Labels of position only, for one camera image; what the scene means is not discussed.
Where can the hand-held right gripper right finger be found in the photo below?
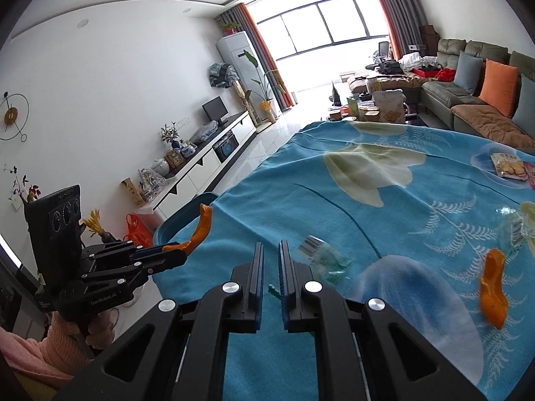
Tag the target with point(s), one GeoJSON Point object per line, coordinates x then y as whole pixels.
{"type": "Point", "coordinates": [286, 292]}

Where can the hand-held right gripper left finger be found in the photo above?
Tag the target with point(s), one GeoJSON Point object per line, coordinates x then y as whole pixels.
{"type": "Point", "coordinates": [255, 284]}

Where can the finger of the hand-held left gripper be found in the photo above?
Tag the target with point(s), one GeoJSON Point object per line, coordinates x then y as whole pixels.
{"type": "Point", "coordinates": [142, 268]}
{"type": "Point", "coordinates": [159, 250]}

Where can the blue plastic bin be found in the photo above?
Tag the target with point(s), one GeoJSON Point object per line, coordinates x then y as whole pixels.
{"type": "Point", "coordinates": [184, 213]}

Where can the curled orange peel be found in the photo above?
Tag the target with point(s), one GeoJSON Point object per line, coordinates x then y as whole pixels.
{"type": "Point", "coordinates": [202, 225]}

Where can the clear green plastic wrapper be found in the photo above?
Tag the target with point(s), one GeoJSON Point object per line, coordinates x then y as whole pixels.
{"type": "Point", "coordinates": [328, 259]}

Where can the person's left forearm pink sleeve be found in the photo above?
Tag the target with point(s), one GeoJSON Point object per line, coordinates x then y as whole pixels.
{"type": "Point", "coordinates": [41, 351]}

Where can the person's left hand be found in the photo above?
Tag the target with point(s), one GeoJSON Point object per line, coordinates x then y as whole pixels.
{"type": "Point", "coordinates": [102, 330]}

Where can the orange plastic bag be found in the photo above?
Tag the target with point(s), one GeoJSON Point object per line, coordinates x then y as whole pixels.
{"type": "Point", "coordinates": [140, 232]}

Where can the yellow wheat in dark vase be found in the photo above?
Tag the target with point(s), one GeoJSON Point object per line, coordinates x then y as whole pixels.
{"type": "Point", "coordinates": [98, 225]}

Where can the red leaf branch decoration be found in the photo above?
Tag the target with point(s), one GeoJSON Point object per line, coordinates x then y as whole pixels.
{"type": "Point", "coordinates": [29, 190]}

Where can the beige paper box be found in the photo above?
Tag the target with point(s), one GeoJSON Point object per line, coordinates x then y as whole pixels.
{"type": "Point", "coordinates": [133, 192]}

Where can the clear plastic toy box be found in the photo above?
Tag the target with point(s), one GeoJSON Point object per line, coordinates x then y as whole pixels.
{"type": "Point", "coordinates": [152, 183]}

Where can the white ceramic pot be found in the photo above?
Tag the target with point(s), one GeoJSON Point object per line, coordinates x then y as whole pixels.
{"type": "Point", "coordinates": [161, 168]}

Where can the white TV cabinet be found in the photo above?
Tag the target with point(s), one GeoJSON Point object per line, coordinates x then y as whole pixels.
{"type": "Point", "coordinates": [200, 171]}

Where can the framed picture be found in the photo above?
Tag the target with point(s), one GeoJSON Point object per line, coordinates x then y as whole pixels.
{"type": "Point", "coordinates": [175, 159]}

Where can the plant in blue white vase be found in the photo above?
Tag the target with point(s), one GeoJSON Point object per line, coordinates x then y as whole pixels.
{"type": "Point", "coordinates": [170, 135]}

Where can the blue floral blanket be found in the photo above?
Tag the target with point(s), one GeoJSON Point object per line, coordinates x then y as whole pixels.
{"type": "Point", "coordinates": [376, 217]}

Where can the clear plastic bag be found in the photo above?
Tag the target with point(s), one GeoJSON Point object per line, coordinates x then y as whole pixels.
{"type": "Point", "coordinates": [203, 132]}

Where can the black monitor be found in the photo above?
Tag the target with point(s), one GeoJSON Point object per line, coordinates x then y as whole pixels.
{"type": "Point", "coordinates": [215, 108]}

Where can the yellow flowers in vase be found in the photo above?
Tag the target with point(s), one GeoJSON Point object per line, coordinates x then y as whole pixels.
{"type": "Point", "coordinates": [266, 108]}

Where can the blue patterned cloth cover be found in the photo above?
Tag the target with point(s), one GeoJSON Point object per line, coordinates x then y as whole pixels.
{"type": "Point", "coordinates": [223, 75]}

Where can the green snack packet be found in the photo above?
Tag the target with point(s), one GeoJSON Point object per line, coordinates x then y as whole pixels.
{"type": "Point", "coordinates": [353, 108]}

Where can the tall green leafy plant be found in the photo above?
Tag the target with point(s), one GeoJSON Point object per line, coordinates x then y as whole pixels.
{"type": "Point", "coordinates": [269, 81]}

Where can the flat orange peel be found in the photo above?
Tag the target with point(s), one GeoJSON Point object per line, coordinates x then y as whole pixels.
{"type": "Point", "coordinates": [493, 292]}

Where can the white standing air conditioner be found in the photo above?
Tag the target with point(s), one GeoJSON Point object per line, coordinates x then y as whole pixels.
{"type": "Point", "coordinates": [234, 56]}

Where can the brown paper snack bag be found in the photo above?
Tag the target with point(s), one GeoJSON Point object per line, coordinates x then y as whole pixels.
{"type": "Point", "coordinates": [388, 106]}

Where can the small potted plant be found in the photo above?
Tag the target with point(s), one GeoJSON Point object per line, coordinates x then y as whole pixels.
{"type": "Point", "coordinates": [229, 28]}

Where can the brown ottoman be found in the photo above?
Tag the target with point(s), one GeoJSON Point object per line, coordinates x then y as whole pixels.
{"type": "Point", "coordinates": [393, 83]}

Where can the orange grey curtain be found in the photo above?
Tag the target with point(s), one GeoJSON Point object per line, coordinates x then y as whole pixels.
{"type": "Point", "coordinates": [257, 37]}
{"type": "Point", "coordinates": [397, 8]}

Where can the crumpled clear plastic wrapper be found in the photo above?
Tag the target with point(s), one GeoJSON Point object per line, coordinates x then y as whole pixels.
{"type": "Point", "coordinates": [516, 227]}

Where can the grey green sofa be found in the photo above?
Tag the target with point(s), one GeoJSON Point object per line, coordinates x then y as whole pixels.
{"type": "Point", "coordinates": [439, 96]}

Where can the beige snack packet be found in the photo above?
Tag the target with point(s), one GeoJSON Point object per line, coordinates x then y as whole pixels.
{"type": "Point", "coordinates": [510, 166]}

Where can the black office chair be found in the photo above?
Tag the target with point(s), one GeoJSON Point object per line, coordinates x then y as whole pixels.
{"type": "Point", "coordinates": [382, 52]}

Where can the brown sofa seat mat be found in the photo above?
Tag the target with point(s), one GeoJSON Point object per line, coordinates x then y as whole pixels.
{"type": "Point", "coordinates": [489, 123]}

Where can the red cloth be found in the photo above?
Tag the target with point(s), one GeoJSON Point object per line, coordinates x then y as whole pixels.
{"type": "Point", "coordinates": [445, 74]}

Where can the large window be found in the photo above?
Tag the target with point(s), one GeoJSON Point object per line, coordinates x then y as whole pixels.
{"type": "Point", "coordinates": [326, 21]}

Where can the grey blue cushion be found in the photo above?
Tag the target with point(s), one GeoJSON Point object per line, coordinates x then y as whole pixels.
{"type": "Point", "coordinates": [468, 73]}
{"type": "Point", "coordinates": [526, 102]}

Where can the orange cushion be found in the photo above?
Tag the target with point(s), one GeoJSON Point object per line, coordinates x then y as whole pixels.
{"type": "Point", "coordinates": [499, 87]}

